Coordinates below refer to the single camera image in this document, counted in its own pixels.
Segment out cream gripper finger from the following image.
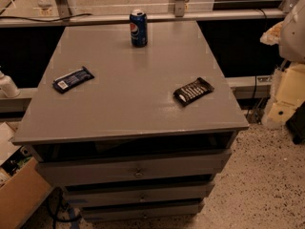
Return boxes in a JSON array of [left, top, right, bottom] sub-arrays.
[[266, 63, 305, 124], [260, 22, 283, 46]]

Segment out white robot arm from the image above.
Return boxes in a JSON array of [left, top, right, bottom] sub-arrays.
[[260, 0, 305, 128]]

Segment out top grey drawer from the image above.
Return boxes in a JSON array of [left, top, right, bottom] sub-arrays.
[[36, 149, 231, 186]]

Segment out grey drawer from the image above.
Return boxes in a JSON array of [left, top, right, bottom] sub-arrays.
[[64, 181, 214, 207], [82, 199, 204, 221], [36, 149, 231, 186]]

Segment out blue pepsi soda can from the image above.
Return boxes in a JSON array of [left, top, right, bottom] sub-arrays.
[[130, 9, 148, 47]]

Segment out middle grey drawer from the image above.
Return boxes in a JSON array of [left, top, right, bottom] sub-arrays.
[[64, 181, 214, 207]]

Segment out bottom grey drawer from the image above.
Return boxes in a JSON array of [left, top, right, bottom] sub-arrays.
[[82, 199, 204, 221]]

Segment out grey drawer cabinet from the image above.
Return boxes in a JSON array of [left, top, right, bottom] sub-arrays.
[[15, 22, 248, 214]]

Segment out brown cardboard box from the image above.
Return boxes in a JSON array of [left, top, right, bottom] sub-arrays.
[[0, 121, 54, 229]]

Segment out black cable on rail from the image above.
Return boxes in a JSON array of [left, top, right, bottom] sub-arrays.
[[0, 12, 93, 23]]

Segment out grey metal frame rail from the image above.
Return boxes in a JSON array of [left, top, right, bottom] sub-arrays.
[[0, 0, 305, 29]]

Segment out white cylindrical post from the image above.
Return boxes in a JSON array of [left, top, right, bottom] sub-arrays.
[[0, 71, 20, 98]]

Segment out black cable on floor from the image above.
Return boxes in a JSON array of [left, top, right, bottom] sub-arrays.
[[46, 188, 82, 223]]

